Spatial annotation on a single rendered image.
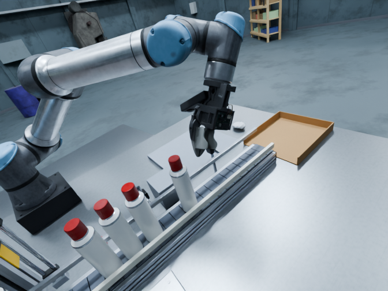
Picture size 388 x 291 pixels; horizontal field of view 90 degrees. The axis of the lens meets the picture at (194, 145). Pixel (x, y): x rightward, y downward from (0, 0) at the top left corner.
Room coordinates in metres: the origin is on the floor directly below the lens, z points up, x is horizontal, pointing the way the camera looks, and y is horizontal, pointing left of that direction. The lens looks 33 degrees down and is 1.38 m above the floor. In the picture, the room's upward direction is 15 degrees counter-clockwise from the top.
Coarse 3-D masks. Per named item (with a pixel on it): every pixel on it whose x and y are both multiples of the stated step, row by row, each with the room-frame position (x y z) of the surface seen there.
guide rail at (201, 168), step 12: (252, 132) 0.64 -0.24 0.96; (216, 156) 0.54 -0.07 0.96; (204, 168) 0.51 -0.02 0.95; (168, 192) 0.43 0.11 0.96; (156, 204) 0.41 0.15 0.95; (108, 240) 0.33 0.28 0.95; (72, 264) 0.29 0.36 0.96; (48, 276) 0.27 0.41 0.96; (60, 276) 0.27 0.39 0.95; (36, 288) 0.25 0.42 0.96
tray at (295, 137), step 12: (276, 120) 0.88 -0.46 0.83; (288, 120) 0.85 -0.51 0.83; (300, 120) 0.81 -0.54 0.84; (312, 120) 0.76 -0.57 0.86; (324, 120) 0.72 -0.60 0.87; (264, 132) 0.80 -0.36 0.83; (276, 132) 0.77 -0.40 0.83; (288, 132) 0.75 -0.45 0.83; (300, 132) 0.72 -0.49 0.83; (312, 132) 0.70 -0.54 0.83; (324, 132) 0.64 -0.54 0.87; (264, 144) 0.70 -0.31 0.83; (276, 144) 0.68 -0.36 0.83; (288, 144) 0.66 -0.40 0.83; (300, 144) 0.64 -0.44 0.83; (312, 144) 0.59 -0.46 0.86; (288, 156) 0.59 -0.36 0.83; (300, 156) 0.54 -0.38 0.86
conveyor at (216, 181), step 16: (256, 144) 0.66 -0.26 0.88; (240, 160) 0.59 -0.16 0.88; (224, 176) 0.53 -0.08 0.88; (240, 176) 0.51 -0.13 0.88; (208, 192) 0.47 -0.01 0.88; (224, 192) 0.45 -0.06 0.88; (176, 208) 0.44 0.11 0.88; (160, 224) 0.39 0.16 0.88; (144, 240) 0.35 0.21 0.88; (96, 272) 0.30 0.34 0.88; (128, 272) 0.28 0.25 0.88; (80, 288) 0.27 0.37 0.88; (112, 288) 0.25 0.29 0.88
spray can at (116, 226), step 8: (104, 200) 0.34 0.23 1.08; (96, 208) 0.32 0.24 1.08; (104, 208) 0.32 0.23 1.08; (112, 208) 0.33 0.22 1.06; (104, 216) 0.31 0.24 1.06; (112, 216) 0.32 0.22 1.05; (120, 216) 0.32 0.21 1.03; (104, 224) 0.31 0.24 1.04; (112, 224) 0.31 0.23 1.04; (120, 224) 0.31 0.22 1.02; (128, 224) 0.33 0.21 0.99; (112, 232) 0.30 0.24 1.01; (120, 232) 0.31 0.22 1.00; (128, 232) 0.32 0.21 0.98; (120, 240) 0.30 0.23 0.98; (128, 240) 0.31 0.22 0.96; (136, 240) 0.32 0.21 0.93; (120, 248) 0.31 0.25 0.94; (128, 248) 0.30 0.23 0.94; (136, 248) 0.31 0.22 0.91; (128, 256) 0.30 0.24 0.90
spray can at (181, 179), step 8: (168, 160) 0.43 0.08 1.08; (176, 160) 0.42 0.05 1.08; (176, 168) 0.41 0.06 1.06; (184, 168) 0.42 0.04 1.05; (176, 176) 0.40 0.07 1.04; (184, 176) 0.41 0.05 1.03; (176, 184) 0.41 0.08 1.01; (184, 184) 0.40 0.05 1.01; (184, 192) 0.40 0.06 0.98; (192, 192) 0.41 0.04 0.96; (184, 200) 0.40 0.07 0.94; (192, 200) 0.41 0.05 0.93; (184, 208) 0.41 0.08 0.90
